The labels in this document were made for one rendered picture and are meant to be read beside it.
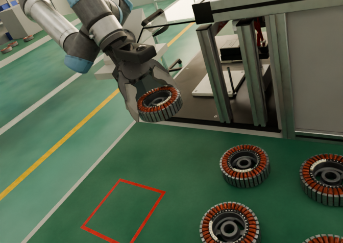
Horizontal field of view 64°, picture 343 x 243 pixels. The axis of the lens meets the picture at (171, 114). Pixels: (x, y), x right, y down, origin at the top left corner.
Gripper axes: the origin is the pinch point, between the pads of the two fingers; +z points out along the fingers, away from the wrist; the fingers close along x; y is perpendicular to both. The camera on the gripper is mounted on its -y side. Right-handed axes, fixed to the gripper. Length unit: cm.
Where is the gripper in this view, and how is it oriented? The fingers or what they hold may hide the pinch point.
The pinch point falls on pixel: (160, 105)
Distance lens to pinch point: 67.2
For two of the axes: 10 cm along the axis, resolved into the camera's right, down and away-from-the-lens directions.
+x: -7.5, 5.4, -3.8
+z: 5.6, 8.3, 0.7
